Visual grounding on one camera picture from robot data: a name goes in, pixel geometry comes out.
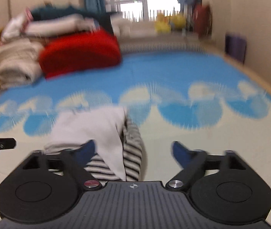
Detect striped white hooded garment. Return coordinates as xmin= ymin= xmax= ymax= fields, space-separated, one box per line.
xmin=45 ymin=106 xmax=144 ymax=184

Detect blue white patterned bedsheet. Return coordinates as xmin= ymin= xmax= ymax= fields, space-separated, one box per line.
xmin=0 ymin=52 xmax=271 ymax=224

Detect beige folded blanket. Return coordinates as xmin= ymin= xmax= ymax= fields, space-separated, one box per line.
xmin=0 ymin=39 xmax=44 ymax=89

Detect red folded blanket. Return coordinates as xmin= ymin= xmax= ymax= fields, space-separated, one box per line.
xmin=39 ymin=29 xmax=122 ymax=79

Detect white pink garment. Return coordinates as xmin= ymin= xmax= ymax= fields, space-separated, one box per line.
xmin=0 ymin=8 xmax=33 ymax=45

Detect white folded bedding stack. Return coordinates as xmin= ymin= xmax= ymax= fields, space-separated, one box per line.
xmin=24 ymin=15 xmax=99 ymax=37

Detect purple box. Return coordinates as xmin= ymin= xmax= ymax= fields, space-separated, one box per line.
xmin=224 ymin=33 xmax=247 ymax=64

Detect yellow plush toys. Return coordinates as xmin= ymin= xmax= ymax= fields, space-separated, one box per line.
xmin=154 ymin=13 xmax=187 ymax=34

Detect dark teal shark plush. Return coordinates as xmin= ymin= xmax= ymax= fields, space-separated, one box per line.
xmin=30 ymin=5 xmax=115 ymax=35

